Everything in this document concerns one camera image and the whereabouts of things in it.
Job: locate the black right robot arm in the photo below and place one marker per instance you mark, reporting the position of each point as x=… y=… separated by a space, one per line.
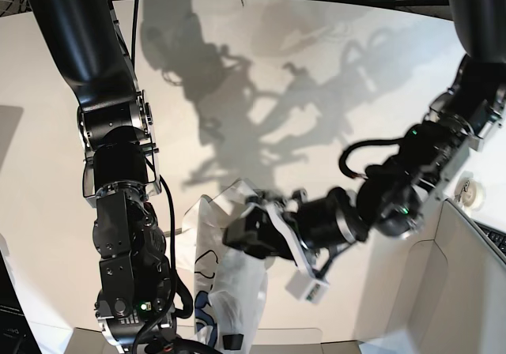
x=141 y=295

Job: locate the black computer keyboard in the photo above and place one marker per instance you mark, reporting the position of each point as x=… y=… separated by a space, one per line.
x=491 y=241

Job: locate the white t-shirt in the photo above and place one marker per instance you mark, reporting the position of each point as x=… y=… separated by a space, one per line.
x=229 y=287

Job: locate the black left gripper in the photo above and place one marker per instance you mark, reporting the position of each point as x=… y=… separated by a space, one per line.
x=321 y=223

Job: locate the clear tape dispenser roll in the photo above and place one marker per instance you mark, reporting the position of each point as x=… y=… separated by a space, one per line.
x=469 y=194

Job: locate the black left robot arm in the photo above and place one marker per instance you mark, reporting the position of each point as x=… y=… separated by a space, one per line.
x=402 y=177

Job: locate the beige cardboard box right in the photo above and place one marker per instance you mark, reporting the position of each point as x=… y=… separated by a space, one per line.
x=441 y=293

